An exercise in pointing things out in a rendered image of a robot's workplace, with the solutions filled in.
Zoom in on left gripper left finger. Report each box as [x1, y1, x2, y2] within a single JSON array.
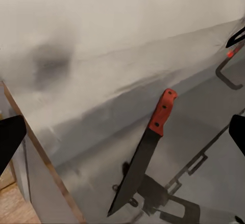
[[0, 115, 27, 176]]

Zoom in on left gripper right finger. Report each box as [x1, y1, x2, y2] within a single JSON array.
[[229, 114, 245, 156]]

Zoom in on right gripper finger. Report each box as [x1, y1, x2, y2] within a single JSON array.
[[226, 28, 245, 48]]

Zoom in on parer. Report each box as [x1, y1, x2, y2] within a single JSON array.
[[110, 88, 178, 215]]

